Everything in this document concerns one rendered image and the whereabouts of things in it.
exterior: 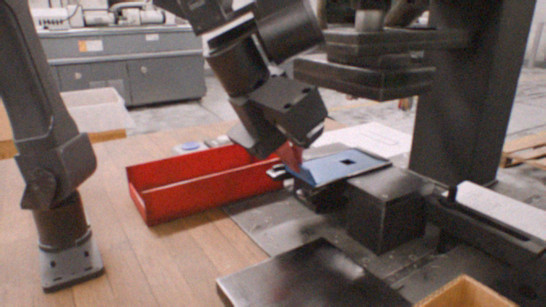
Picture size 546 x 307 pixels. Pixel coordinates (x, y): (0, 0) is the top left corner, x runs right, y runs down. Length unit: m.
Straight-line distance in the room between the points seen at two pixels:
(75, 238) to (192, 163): 0.25
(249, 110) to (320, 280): 0.21
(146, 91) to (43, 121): 4.52
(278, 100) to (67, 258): 0.35
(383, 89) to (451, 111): 0.28
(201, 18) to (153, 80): 4.62
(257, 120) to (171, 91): 4.67
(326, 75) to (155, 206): 0.32
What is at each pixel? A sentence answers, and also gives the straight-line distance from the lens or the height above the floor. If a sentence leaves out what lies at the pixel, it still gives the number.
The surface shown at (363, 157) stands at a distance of 0.60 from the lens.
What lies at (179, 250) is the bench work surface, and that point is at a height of 0.90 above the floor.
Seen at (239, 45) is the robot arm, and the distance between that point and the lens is 0.40.
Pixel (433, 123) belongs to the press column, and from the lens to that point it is 0.74.
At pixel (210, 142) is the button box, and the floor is 0.93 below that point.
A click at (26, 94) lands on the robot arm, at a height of 1.12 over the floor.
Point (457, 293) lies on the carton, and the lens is 0.42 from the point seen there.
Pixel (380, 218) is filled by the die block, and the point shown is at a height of 0.96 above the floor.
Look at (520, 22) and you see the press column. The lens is 0.72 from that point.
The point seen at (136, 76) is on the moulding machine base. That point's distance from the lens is 4.95.
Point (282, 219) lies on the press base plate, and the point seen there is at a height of 0.90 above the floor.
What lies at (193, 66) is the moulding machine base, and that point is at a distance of 5.11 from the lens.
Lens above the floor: 1.21
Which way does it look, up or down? 22 degrees down
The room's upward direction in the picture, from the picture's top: straight up
